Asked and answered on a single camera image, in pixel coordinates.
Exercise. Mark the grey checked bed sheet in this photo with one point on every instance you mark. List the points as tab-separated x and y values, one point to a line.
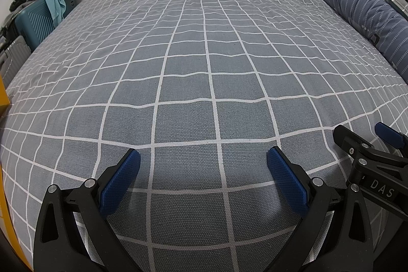
204	68

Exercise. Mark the blue striped pillow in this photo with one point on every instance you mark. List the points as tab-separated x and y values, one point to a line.
366	4

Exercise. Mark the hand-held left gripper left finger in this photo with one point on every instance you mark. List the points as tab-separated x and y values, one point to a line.
122	182

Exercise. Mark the teal suitcase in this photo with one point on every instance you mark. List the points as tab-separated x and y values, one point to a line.
35	20

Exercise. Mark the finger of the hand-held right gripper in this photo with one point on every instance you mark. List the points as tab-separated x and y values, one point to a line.
389	135
347	139

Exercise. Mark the blue and yellow cardboard box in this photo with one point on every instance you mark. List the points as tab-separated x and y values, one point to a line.
3	93

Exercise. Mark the grey suitcase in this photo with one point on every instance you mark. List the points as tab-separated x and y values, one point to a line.
12	58

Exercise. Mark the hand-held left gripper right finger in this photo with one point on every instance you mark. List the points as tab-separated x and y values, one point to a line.
287	182

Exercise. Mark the teal cloth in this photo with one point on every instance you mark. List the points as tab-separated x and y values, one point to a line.
54	4

